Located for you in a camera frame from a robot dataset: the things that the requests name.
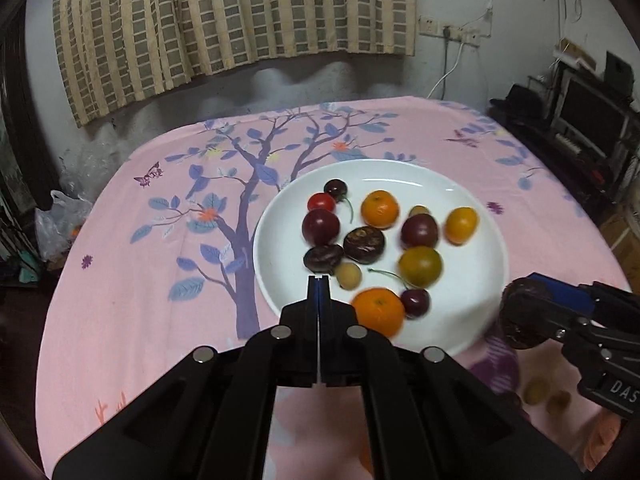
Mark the large orange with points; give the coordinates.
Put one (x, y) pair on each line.
(378, 311)

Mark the white oval plate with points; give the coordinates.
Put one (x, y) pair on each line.
(465, 285)

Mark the black hat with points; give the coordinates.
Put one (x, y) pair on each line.
(517, 102)

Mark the white wall sockets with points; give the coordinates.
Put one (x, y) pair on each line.
(450, 32)

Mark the black speaker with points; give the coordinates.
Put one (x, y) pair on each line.
(618, 71)

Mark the clear plastic wrap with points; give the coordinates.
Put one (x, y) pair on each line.
(95, 160)

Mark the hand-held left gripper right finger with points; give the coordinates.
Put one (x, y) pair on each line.
(340, 340)

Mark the tangerine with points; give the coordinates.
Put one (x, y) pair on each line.
(380, 208)

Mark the brown passion fruit front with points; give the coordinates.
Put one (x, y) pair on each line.
(364, 243)

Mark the pink deer print tablecloth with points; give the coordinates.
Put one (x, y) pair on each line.
(150, 285)

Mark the brown passion fruit back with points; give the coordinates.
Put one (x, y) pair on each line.
(517, 334)

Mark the dark red cherry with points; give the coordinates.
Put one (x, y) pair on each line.
(335, 189)
(415, 302)

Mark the red cherry tomato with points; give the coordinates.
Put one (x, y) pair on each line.
(320, 203)

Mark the computer monitor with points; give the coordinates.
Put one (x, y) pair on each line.
(590, 110)

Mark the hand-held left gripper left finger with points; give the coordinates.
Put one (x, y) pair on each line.
(300, 340)

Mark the white plastic bag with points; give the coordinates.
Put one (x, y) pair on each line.
(60, 225)

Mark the beige checked curtain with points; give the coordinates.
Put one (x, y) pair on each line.
(200, 20)

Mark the round orange yellow fruit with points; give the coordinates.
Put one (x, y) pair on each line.
(461, 225)

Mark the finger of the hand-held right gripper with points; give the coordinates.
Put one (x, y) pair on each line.
(540, 312)
(570, 296)

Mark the dark purple plum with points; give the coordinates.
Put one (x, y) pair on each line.
(419, 231)
(320, 227)

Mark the brown passion fruit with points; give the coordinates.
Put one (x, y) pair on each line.
(517, 334)
(323, 258)
(364, 243)

